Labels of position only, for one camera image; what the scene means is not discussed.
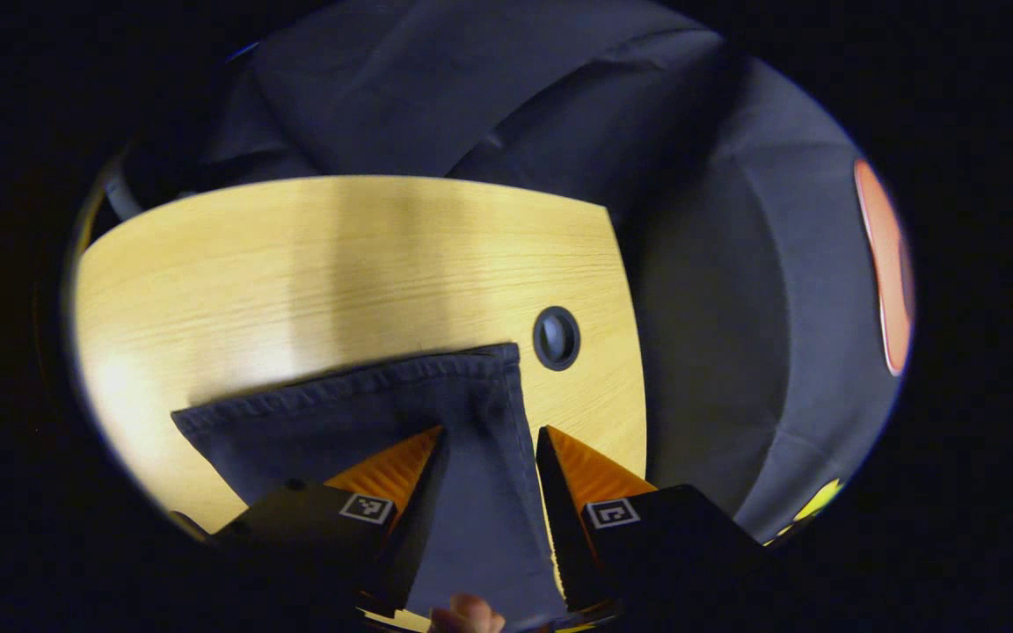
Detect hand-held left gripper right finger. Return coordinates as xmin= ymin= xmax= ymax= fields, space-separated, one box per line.
xmin=536 ymin=425 xmax=778 ymax=614

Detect black table cable grommet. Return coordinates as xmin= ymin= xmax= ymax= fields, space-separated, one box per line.
xmin=531 ymin=305 xmax=581 ymax=372

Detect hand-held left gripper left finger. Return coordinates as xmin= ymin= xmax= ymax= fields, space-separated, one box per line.
xmin=208 ymin=426 xmax=450 ymax=616

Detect dark denim jeans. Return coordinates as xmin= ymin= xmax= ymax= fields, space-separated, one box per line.
xmin=171 ymin=343 xmax=569 ymax=629

